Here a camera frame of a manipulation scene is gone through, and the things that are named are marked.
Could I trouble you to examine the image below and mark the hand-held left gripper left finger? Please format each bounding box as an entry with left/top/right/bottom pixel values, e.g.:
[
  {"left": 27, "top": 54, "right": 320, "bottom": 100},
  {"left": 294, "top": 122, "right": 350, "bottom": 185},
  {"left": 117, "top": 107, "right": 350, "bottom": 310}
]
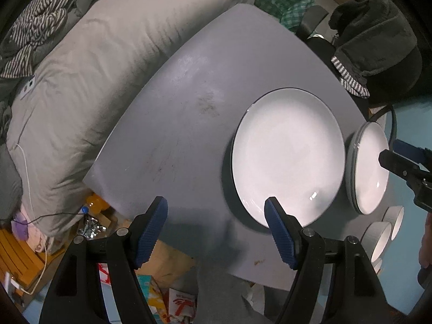
[{"left": 39, "top": 196, "right": 169, "bottom": 324}]

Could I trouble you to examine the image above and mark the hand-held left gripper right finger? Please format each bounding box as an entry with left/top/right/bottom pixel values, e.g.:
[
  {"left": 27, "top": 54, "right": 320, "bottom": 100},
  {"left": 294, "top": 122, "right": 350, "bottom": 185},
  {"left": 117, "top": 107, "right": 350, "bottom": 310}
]
[{"left": 264, "top": 196, "right": 392, "bottom": 324}]

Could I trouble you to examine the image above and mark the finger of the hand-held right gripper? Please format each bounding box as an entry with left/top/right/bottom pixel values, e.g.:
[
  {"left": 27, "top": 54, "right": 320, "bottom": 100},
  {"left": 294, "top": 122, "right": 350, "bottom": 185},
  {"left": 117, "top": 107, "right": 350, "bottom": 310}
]
[
  {"left": 378, "top": 148, "right": 422, "bottom": 177},
  {"left": 393, "top": 139, "right": 432, "bottom": 168}
]

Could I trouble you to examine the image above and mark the large white plate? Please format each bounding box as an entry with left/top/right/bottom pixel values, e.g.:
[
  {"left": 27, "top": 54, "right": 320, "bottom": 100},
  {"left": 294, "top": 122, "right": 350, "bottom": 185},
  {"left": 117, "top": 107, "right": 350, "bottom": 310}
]
[{"left": 231, "top": 88, "right": 345, "bottom": 228}]

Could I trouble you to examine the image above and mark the person's right hand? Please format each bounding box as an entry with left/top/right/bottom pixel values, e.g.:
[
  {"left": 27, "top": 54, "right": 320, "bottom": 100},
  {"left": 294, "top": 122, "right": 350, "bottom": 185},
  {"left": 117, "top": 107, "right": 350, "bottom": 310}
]
[{"left": 418, "top": 212, "right": 432, "bottom": 269}]

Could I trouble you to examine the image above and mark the brown cardboard box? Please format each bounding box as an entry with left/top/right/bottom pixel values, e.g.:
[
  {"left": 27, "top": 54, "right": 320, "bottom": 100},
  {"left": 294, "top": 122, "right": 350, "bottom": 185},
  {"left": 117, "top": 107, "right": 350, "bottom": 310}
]
[{"left": 135, "top": 239, "right": 200, "bottom": 291}]

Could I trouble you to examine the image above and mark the crumpled clear wrapper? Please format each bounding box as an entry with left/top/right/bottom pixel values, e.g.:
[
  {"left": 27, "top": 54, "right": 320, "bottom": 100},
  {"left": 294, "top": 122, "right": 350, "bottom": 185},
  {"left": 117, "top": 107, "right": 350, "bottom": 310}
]
[{"left": 79, "top": 216, "right": 109, "bottom": 240}]

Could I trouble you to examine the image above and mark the orange drink bottle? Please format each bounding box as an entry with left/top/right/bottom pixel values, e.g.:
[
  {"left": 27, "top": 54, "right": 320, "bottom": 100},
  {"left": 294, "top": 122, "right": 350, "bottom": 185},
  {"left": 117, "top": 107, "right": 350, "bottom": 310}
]
[{"left": 81, "top": 192, "right": 112, "bottom": 217}]

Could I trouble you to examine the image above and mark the colourful printed packet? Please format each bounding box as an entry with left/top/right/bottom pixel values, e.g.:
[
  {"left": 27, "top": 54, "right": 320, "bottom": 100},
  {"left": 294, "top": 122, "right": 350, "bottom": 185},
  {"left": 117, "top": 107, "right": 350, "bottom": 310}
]
[{"left": 138, "top": 273, "right": 169, "bottom": 324}]

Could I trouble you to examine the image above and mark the white red printed bag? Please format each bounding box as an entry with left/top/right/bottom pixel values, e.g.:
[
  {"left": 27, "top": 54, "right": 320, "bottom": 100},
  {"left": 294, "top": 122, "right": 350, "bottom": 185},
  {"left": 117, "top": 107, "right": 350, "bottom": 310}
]
[{"left": 165, "top": 287, "right": 198, "bottom": 324}]

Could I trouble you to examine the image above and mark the grey white striped cuff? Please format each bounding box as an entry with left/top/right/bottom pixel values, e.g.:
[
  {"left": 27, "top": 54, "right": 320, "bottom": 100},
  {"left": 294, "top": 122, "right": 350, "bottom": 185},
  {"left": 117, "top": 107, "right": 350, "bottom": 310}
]
[{"left": 331, "top": 56, "right": 370, "bottom": 98}]

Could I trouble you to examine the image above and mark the dark grey fleece garment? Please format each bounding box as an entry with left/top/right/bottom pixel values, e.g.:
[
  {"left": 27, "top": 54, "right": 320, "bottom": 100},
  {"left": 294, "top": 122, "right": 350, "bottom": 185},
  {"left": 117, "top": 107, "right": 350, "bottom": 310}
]
[{"left": 329, "top": 0, "right": 422, "bottom": 75}]

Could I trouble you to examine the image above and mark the purple soft item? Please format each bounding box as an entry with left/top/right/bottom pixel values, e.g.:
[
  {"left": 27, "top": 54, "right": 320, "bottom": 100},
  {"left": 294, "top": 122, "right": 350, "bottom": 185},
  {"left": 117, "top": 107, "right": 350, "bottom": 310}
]
[{"left": 10, "top": 211, "right": 31, "bottom": 240}]

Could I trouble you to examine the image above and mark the orange wooden slatted board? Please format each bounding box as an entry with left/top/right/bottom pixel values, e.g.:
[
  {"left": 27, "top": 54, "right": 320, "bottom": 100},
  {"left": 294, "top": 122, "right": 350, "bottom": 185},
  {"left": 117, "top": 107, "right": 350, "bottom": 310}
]
[{"left": 0, "top": 226, "right": 58, "bottom": 291}]

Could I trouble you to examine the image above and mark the white plug adapter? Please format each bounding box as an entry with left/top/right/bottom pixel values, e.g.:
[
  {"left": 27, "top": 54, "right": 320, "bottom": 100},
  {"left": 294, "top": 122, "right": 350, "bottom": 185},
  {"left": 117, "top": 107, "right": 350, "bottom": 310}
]
[{"left": 3, "top": 272, "right": 24, "bottom": 298}]

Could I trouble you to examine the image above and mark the white fabric label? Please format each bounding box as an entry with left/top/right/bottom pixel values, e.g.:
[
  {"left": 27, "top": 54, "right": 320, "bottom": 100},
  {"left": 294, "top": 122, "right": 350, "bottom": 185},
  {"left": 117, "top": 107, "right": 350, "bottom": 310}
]
[{"left": 18, "top": 74, "right": 38, "bottom": 100}]

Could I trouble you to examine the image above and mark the green checked cloth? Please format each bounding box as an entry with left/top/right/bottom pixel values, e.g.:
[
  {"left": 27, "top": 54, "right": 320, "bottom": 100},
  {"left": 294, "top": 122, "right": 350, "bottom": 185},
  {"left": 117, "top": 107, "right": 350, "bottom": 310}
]
[{"left": 253, "top": 0, "right": 319, "bottom": 34}]

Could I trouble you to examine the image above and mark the black white striped cloth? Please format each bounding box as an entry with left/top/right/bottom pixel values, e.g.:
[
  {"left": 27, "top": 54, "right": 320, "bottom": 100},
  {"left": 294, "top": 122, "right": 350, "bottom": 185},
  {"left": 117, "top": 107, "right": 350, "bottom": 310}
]
[{"left": 0, "top": 0, "right": 80, "bottom": 78}]

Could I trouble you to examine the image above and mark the thin black cable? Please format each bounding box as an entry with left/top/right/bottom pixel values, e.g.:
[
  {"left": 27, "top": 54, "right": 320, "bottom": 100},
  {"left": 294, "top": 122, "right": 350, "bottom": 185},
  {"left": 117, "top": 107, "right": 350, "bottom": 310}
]
[{"left": 25, "top": 209, "right": 85, "bottom": 225}]

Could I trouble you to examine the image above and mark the white cable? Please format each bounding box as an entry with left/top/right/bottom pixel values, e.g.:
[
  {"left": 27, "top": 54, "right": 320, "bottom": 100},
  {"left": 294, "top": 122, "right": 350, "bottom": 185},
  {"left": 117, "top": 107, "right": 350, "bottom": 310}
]
[{"left": 13, "top": 143, "right": 48, "bottom": 296}]

